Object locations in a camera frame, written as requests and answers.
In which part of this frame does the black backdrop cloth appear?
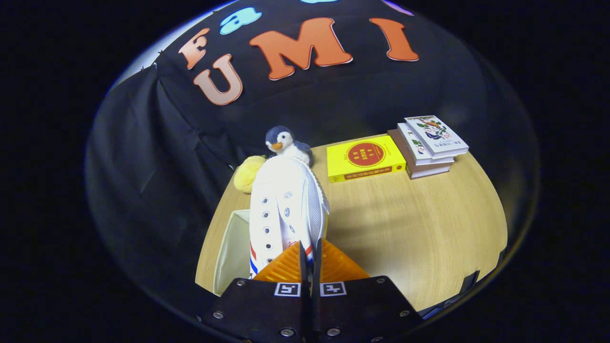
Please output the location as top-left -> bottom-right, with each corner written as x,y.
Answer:
86,0 -> 534,310

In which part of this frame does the brown cover book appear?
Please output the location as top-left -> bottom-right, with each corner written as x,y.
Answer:
387,129 -> 453,180

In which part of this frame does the illustrated bird cover book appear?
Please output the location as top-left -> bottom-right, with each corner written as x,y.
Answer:
405,115 -> 469,159

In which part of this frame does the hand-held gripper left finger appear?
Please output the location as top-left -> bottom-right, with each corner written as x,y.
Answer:
200,241 -> 311,343

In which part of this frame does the white canvas shoe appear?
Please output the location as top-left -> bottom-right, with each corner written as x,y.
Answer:
249,155 -> 330,279

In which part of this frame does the white cover book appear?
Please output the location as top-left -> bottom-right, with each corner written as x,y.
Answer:
397,122 -> 456,166

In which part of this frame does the penguin plush toy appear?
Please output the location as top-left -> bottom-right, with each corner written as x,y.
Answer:
265,126 -> 314,167

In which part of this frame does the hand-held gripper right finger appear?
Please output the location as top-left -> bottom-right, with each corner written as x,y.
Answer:
311,238 -> 422,343

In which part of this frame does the beige fabric storage box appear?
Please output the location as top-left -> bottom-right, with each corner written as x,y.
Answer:
213,210 -> 253,296

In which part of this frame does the yellow plush ball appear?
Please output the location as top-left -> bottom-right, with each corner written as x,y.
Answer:
233,155 -> 267,194

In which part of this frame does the yellow book with red circle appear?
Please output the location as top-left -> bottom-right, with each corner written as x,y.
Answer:
327,135 -> 407,183

